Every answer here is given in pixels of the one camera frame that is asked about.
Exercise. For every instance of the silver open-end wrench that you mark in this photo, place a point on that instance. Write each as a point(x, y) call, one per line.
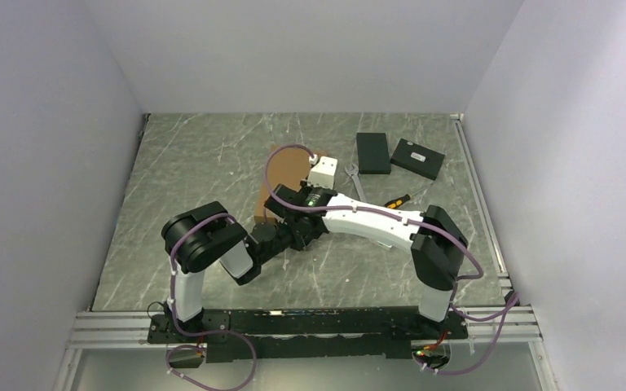
point(353, 172)

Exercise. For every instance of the black rectangular box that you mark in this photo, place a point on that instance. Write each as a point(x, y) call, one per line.
point(373, 153)

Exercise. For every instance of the yellow black screwdriver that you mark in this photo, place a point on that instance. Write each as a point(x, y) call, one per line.
point(403, 199)

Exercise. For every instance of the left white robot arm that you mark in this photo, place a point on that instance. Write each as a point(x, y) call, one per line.
point(198, 238)

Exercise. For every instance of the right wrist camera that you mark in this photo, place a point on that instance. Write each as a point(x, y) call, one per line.
point(322, 173)

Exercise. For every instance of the brown cardboard express box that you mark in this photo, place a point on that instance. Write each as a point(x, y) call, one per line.
point(288, 167)

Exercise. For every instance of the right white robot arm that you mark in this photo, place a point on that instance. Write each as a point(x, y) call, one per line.
point(433, 240)

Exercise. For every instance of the black box with label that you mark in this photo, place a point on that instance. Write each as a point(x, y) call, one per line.
point(417, 159)

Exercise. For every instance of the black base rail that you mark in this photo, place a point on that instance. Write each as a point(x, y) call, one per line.
point(389, 331)

